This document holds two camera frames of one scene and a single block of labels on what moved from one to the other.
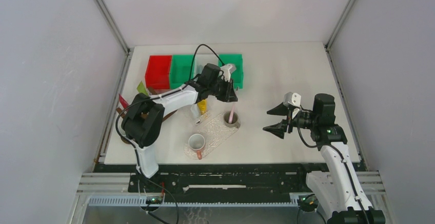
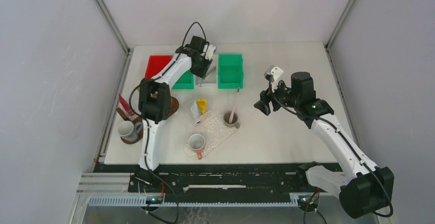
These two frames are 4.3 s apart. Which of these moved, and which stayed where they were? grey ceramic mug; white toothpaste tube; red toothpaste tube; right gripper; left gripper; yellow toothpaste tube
Moved: right gripper; left gripper
Stayed: red toothpaste tube; yellow toothpaste tube; grey ceramic mug; white toothpaste tube
